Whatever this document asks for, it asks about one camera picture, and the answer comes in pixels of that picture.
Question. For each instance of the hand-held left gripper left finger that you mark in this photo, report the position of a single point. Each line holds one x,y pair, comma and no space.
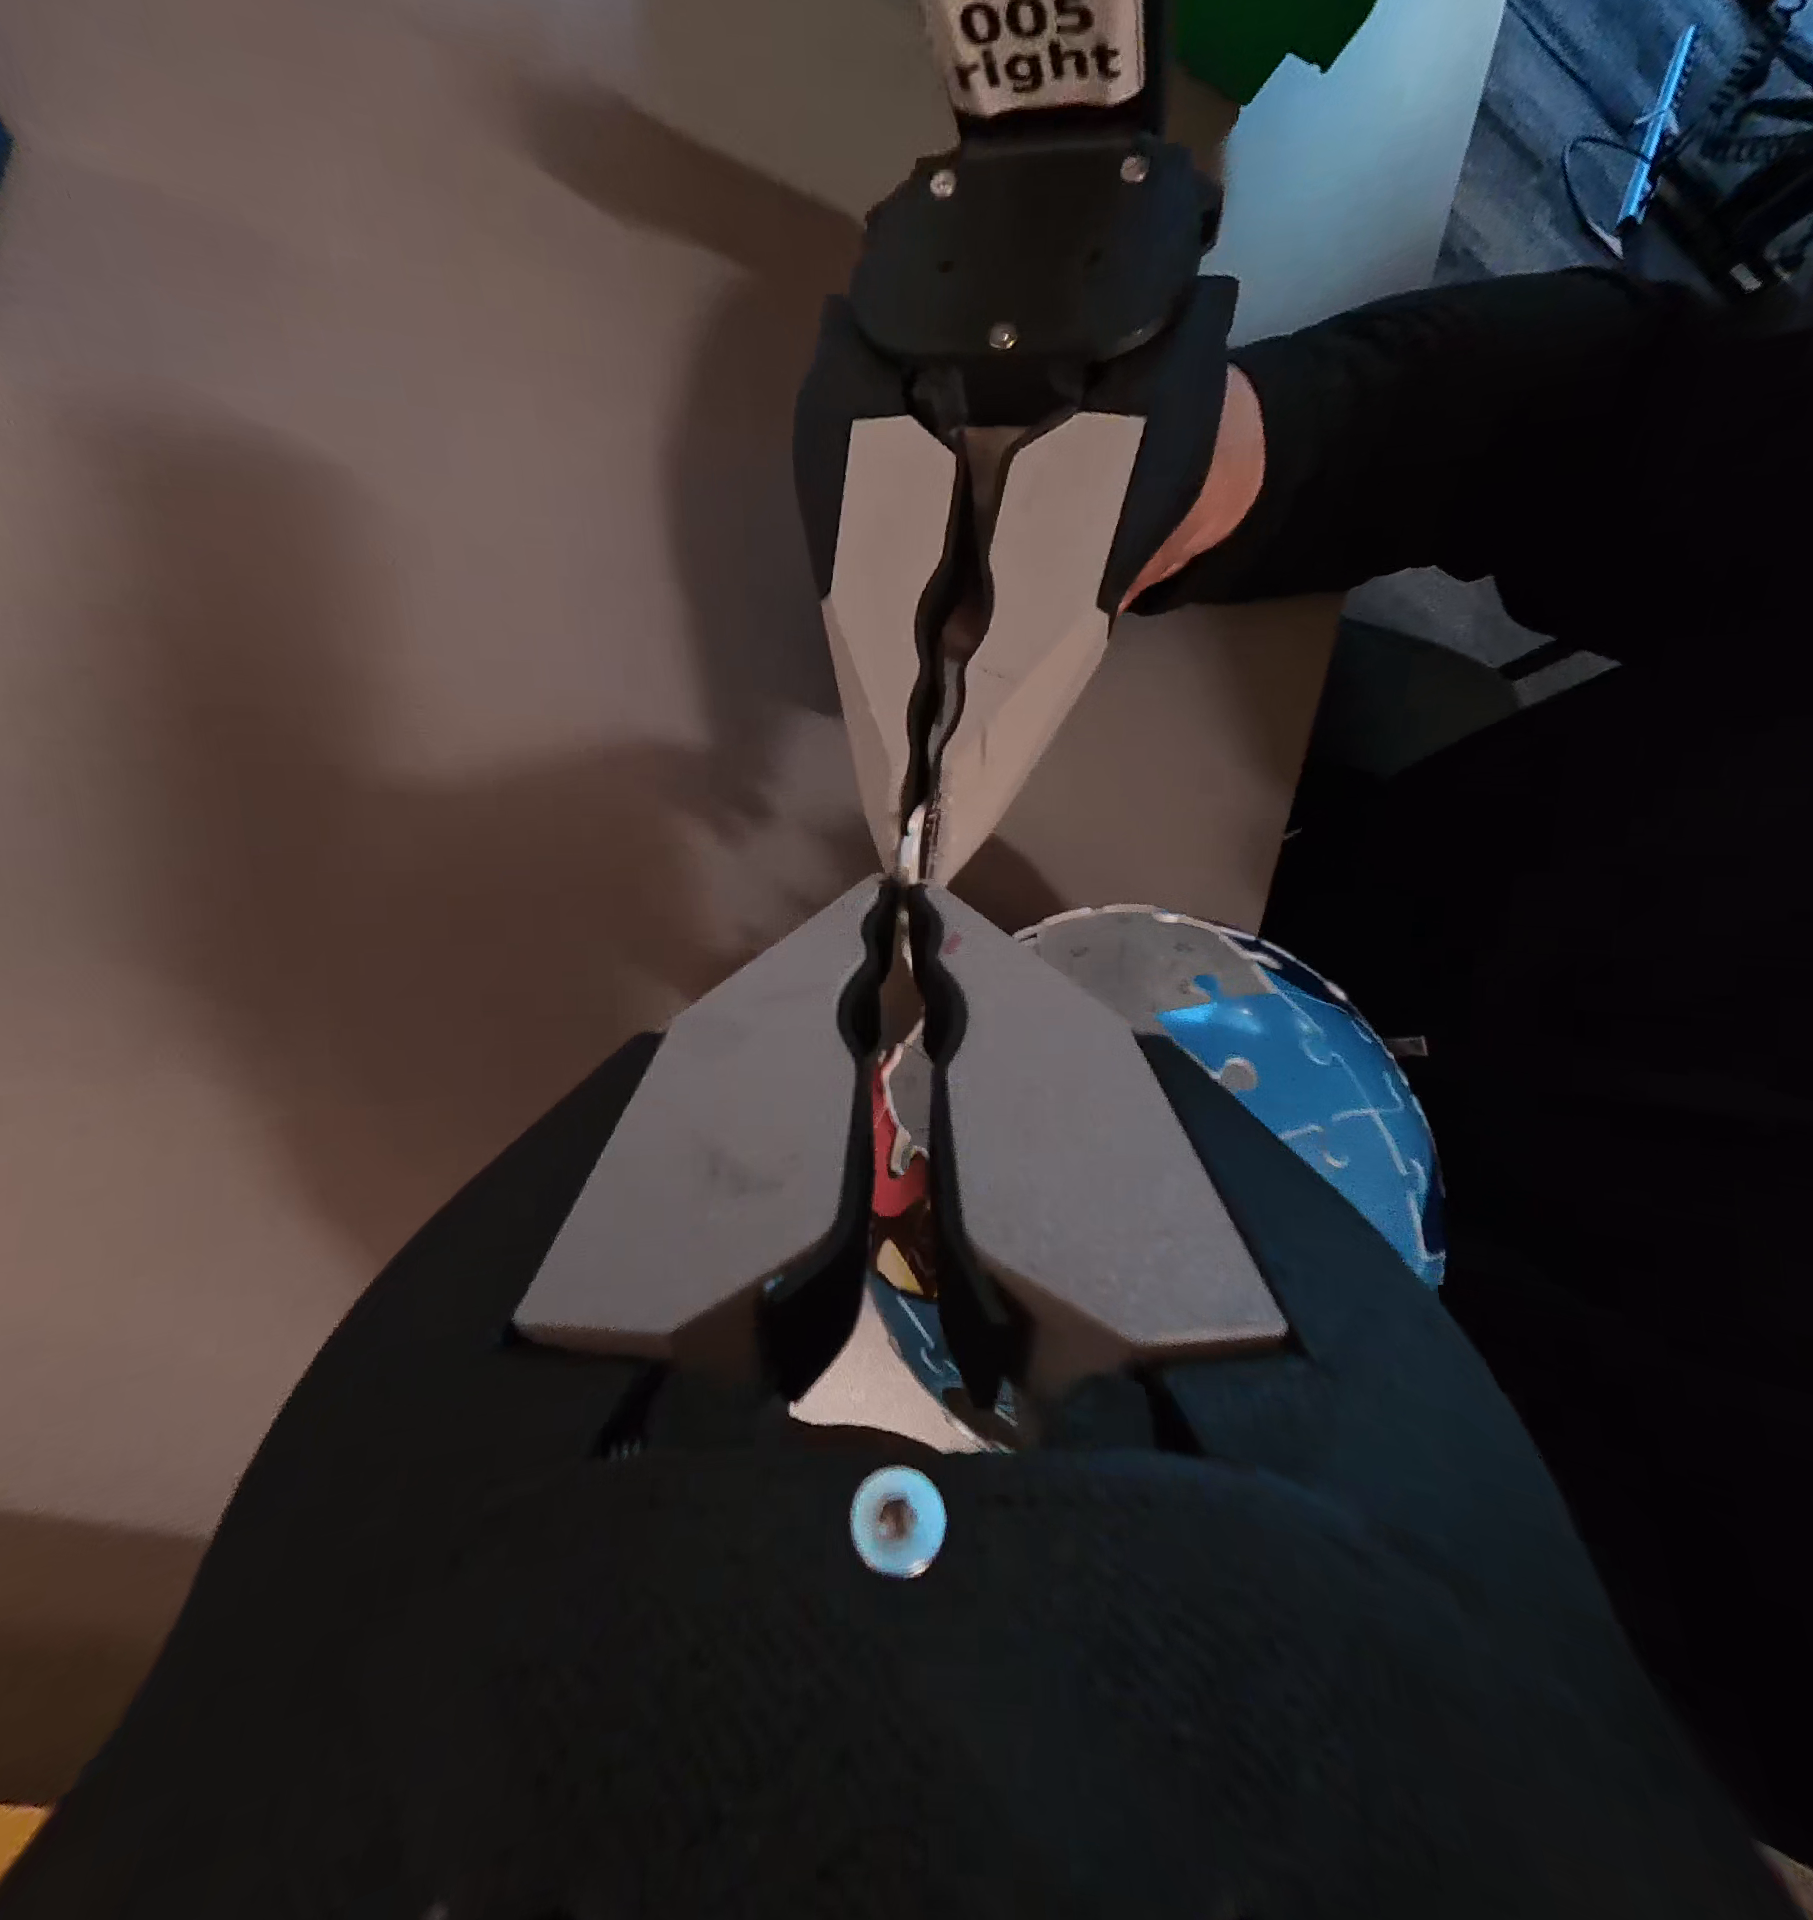
697,1170

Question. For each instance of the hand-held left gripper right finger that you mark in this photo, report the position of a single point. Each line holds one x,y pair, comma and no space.
1101,1185

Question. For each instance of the white puzzle piece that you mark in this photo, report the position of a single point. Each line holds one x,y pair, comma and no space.
919,841

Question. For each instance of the grey fabric chair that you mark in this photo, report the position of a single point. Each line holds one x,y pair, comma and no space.
1445,691

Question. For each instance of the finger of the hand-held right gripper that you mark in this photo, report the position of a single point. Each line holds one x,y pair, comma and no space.
883,570
1057,570

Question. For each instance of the blue puzzle ball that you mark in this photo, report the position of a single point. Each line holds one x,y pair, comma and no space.
1295,1080

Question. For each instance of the person's right hand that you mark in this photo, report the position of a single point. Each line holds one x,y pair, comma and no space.
1238,464

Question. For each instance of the person's right forearm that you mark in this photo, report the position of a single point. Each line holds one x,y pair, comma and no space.
1522,435

